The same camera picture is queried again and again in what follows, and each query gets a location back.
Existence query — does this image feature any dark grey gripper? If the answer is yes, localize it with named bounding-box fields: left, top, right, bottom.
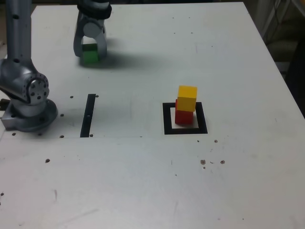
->
left=72, top=10, right=108, bottom=59

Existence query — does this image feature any green cube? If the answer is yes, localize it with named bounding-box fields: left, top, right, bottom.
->
left=81, top=43, right=100, bottom=64

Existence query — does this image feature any yellow cube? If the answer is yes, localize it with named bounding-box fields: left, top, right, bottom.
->
left=177, top=85, right=198, bottom=112

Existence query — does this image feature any red cube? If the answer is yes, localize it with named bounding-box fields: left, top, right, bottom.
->
left=174, top=99, right=194, bottom=125

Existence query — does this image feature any black tape square outline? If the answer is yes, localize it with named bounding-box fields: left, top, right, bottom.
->
left=162, top=102, right=208, bottom=135

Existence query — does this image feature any black tape strip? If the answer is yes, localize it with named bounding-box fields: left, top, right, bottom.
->
left=80, top=94, right=96, bottom=138

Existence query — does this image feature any white metal frame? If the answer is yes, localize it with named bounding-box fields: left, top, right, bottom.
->
left=259, top=0, right=295, bottom=40

